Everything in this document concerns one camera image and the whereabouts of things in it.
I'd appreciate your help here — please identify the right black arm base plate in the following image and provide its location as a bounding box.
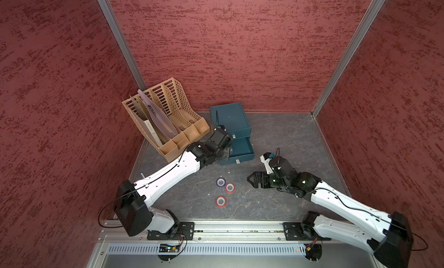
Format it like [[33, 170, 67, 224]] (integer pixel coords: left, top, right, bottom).
[[283, 222, 331, 242]]

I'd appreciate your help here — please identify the white beige paper folder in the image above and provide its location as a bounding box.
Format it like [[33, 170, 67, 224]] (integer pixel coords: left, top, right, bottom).
[[126, 96, 163, 147]]

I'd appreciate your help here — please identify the right aluminium corner post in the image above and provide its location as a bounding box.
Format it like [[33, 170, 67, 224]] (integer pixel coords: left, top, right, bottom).
[[311, 0, 386, 120]]

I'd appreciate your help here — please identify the red tape roll middle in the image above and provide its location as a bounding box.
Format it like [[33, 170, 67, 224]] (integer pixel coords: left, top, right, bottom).
[[225, 183, 235, 194]]

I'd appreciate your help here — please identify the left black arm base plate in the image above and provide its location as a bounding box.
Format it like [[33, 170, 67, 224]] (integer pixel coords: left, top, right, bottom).
[[147, 222, 195, 241]]

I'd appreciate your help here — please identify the aluminium front rail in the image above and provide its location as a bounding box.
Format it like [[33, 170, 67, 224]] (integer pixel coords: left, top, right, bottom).
[[87, 220, 382, 268]]

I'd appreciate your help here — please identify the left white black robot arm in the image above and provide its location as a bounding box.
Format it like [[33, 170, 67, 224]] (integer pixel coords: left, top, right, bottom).
[[113, 128, 234, 237]]

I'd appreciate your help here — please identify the aluminium corner post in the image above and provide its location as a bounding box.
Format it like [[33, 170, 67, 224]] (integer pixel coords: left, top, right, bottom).
[[97, 0, 146, 91], [311, 0, 386, 120]]

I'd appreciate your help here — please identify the red tape roll front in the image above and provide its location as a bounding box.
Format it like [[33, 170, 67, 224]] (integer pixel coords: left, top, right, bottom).
[[216, 196, 227, 208]]

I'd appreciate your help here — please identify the grey translucent folder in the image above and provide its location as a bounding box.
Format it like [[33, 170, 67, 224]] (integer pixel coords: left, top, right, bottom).
[[138, 89, 178, 139]]

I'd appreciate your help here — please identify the teal three drawer cabinet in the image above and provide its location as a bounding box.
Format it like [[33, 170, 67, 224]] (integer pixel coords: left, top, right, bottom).
[[210, 102, 255, 165]]

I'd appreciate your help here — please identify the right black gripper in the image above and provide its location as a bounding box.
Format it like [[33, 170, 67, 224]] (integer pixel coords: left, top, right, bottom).
[[247, 171, 289, 189]]

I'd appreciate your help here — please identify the red tape roll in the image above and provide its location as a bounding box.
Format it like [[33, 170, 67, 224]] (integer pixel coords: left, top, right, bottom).
[[225, 183, 235, 194], [216, 196, 227, 208]]

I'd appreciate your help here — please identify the beige plastic file organizer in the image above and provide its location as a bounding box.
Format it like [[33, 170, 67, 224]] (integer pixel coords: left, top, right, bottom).
[[122, 77, 210, 162]]

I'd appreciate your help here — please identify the left aluminium corner post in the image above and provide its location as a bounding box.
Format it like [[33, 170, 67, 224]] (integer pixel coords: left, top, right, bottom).
[[97, 0, 146, 91]]

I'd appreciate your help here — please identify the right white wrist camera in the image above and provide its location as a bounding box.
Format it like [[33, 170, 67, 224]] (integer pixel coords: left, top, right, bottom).
[[260, 152, 274, 174]]

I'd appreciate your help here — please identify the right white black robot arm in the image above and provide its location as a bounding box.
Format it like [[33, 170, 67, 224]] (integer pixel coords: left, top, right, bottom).
[[247, 152, 414, 268]]

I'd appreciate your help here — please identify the purple tape roll back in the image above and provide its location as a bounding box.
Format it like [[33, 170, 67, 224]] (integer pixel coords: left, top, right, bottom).
[[216, 177, 226, 188]]

